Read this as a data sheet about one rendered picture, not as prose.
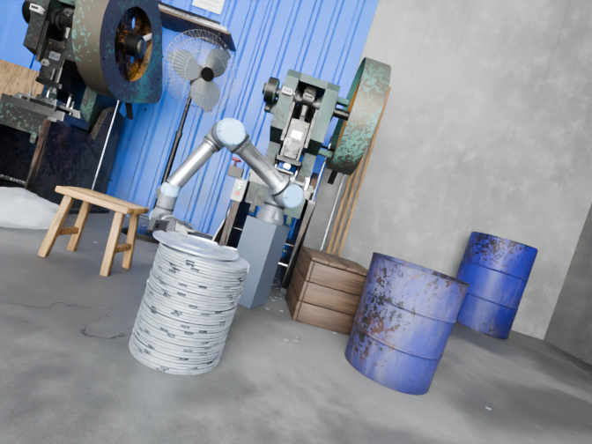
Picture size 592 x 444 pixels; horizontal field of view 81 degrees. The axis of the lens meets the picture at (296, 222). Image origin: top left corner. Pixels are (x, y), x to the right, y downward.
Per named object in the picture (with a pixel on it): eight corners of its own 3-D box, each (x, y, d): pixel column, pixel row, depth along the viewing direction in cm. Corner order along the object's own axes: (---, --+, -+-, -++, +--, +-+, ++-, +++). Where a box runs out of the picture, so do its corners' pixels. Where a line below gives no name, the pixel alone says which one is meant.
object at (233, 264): (255, 262, 126) (256, 260, 126) (238, 277, 98) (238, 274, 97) (181, 238, 128) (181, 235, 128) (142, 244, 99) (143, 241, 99)
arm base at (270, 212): (275, 225, 178) (281, 206, 178) (250, 216, 184) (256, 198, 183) (286, 226, 192) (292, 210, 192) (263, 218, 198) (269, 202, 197)
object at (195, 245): (252, 259, 127) (253, 256, 127) (206, 262, 100) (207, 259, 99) (189, 234, 137) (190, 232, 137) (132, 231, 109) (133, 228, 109)
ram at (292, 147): (299, 160, 246) (312, 120, 245) (278, 153, 246) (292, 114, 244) (298, 163, 263) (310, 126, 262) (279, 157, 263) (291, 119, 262)
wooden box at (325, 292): (358, 337, 187) (379, 277, 186) (292, 320, 181) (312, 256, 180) (340, 313, 226) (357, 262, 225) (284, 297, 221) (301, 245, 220)
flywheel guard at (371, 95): (363, 170, 220) (404, 44, 217) (321, 156, 218) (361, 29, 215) (338, 181, 323) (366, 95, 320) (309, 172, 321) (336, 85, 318)
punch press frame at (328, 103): (286, 268, 237) (348, 77, 232) (225, 248, 235) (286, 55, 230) (286, 252, 316) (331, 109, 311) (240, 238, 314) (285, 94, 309)
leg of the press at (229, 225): (218, 273, 229) (259, 142, 226) (201, 268, 228) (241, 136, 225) (237, 254, 321) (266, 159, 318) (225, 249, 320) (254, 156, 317)
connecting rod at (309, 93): (306, 132, 248) (321, 85, 246) (290, 127, 247) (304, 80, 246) (304, 137, 269) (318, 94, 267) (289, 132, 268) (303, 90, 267)
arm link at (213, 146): (218, 116, 171) (147, 190, 163) (223, 114, 162) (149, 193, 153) (234, 134, 176) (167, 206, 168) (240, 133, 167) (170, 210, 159)
